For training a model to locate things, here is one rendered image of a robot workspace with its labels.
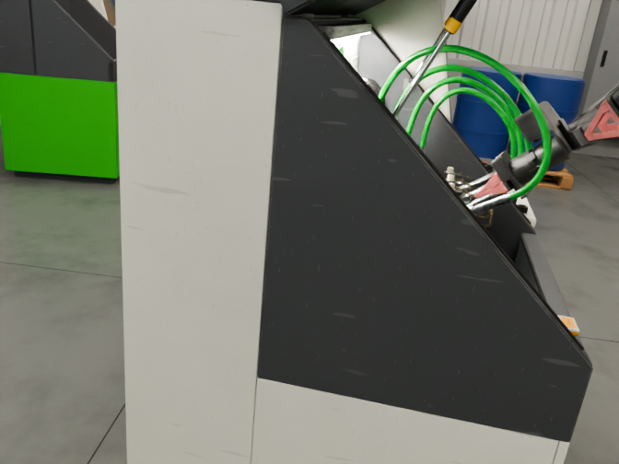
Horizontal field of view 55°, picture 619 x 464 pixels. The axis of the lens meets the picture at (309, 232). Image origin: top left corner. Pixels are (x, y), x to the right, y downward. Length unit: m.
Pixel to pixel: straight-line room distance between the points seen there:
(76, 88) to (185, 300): 3.75
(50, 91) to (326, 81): 4.02
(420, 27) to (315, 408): 0.99
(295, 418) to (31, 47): 4.02
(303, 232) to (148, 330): 0.39
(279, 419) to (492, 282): 0.50
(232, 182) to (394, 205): 0.28
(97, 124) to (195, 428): 3.72
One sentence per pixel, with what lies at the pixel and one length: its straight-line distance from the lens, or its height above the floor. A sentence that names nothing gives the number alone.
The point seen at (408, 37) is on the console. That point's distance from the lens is 1.63.
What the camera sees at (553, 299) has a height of 0.95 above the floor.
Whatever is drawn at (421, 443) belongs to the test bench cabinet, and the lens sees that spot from 1.20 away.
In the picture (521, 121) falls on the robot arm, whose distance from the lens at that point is 1.27.
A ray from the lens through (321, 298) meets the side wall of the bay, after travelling 1.06.
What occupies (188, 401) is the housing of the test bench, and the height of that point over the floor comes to 0.70.
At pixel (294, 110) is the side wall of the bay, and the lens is 0.97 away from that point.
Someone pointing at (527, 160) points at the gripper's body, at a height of 1.22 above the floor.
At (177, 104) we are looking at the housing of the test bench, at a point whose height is 1.30.
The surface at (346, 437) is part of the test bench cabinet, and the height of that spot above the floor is 0.70.
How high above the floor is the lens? 1.47
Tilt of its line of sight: 21 degrees down
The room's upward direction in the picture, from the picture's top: 6 degrees clockwise
